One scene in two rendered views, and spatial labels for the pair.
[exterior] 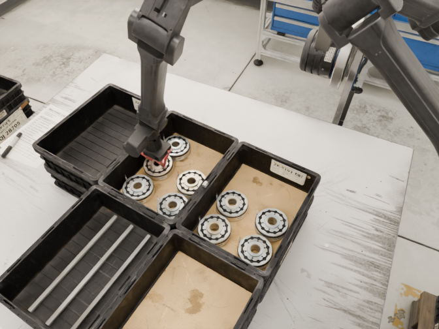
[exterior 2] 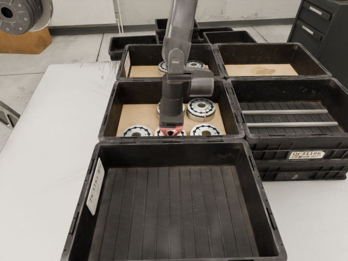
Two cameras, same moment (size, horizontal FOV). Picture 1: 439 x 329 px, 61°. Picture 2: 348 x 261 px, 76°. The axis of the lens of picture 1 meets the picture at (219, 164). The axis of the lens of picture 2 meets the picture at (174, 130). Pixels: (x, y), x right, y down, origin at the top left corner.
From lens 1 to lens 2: 134 cm
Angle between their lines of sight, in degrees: 72
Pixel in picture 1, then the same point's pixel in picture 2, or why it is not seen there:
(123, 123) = (124, 225)
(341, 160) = (74, 86)
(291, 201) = (143, 70)
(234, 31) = not seen: outside the picture
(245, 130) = (58, 144)
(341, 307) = not seen: hidden behind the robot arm
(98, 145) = (182, 224)
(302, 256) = not seen: hidden behind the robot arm
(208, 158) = (132, 117)
